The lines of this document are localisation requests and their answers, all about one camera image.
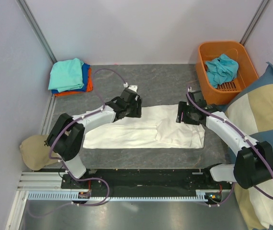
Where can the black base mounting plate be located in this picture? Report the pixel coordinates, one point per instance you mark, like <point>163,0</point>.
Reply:
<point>145,183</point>

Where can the white printed t shirt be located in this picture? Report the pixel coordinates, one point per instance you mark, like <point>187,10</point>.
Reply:
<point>155,129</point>

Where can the folded mint green t shirt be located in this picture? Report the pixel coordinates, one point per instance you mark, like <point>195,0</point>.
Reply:
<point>66,75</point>

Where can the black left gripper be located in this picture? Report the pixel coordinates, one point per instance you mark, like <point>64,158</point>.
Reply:
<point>137,113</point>

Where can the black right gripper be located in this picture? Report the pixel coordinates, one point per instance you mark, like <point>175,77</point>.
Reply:
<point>183,106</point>

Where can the slotted white cable duct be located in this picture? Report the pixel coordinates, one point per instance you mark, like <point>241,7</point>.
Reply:
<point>200,196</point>

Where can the right aluminium corner post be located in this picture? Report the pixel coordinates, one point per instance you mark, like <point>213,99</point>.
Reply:
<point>254,21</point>

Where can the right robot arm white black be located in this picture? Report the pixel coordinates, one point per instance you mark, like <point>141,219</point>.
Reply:
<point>253,158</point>

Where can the aluminium corner post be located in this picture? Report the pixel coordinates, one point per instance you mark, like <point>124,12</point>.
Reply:
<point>37,30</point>
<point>254,21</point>

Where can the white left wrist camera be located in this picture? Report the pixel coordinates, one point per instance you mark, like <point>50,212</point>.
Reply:
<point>131,87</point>

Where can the orange plastic basket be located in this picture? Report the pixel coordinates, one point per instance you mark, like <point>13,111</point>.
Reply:
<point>246,74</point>

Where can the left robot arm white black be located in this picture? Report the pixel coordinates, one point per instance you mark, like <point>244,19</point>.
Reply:
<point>66,136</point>

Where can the folded orange t shirt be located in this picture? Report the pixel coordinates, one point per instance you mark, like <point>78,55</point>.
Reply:
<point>87,88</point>

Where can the left aluminium corner post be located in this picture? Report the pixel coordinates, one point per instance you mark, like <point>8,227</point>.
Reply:
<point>37,30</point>

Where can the folded blue t shirt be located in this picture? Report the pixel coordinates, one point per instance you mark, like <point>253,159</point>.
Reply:
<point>83,67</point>

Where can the blue beige checked pillow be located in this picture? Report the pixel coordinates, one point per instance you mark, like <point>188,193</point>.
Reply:
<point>252,112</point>

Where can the crumpled teal t shirt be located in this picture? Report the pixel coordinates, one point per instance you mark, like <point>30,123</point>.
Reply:
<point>221,70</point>

